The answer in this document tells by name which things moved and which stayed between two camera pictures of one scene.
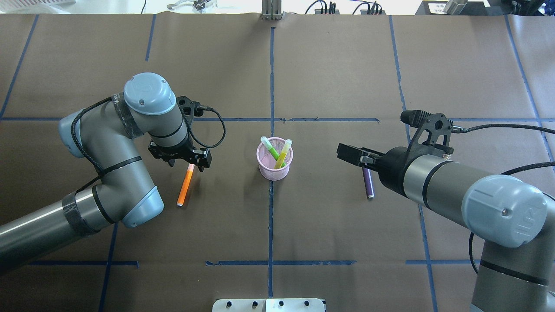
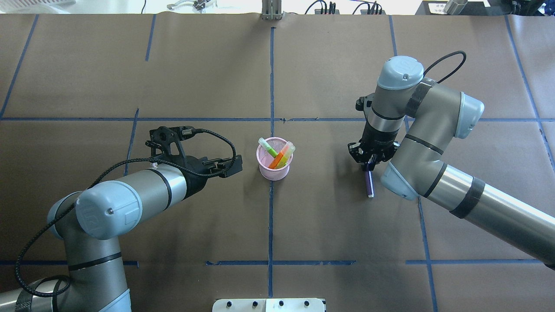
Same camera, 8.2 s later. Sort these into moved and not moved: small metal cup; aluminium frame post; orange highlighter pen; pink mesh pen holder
Moved: orange highlighter pen
Not moved: aluminium frame post; pink mesh pen holder; small metal cup
